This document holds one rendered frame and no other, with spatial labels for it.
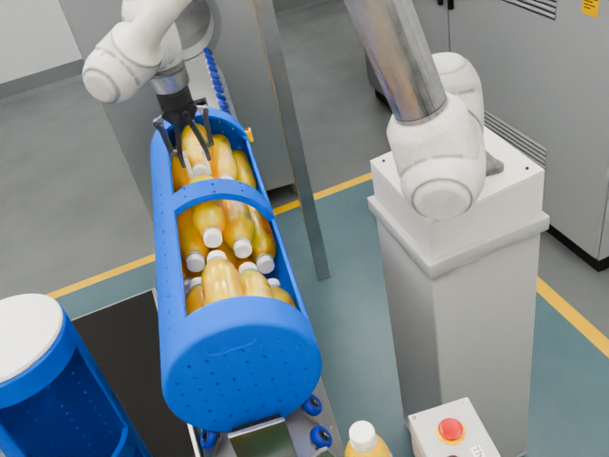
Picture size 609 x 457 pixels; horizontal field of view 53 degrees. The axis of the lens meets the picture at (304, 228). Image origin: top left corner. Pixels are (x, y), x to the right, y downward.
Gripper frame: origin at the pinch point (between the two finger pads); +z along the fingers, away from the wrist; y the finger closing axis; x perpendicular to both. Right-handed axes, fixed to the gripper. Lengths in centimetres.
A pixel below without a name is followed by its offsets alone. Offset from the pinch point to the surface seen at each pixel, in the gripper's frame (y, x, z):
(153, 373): 45, -38, 105
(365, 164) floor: -81, -164, 120
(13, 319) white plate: 50, 18, 16
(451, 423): -30, 83, 9
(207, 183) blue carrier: -2.0, 16.3, -3.4
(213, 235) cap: -0.5, 28.9, 1.4
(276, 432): -3, 69, 17
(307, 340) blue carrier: -13, 61, 5
